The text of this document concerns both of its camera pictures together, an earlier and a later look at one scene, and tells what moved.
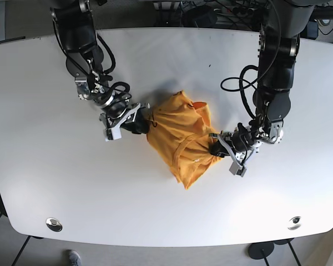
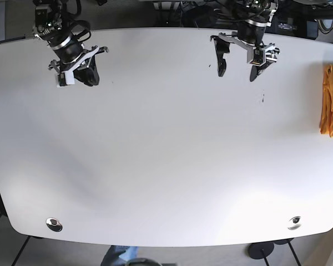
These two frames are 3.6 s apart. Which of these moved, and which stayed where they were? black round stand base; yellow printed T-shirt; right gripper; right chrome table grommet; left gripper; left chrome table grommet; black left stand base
Moved: yellow printed T-shirt; right gripper; left gripper
Stayed: black round stand base; left chrome table grommet; black left stand base; right chrome table grommet
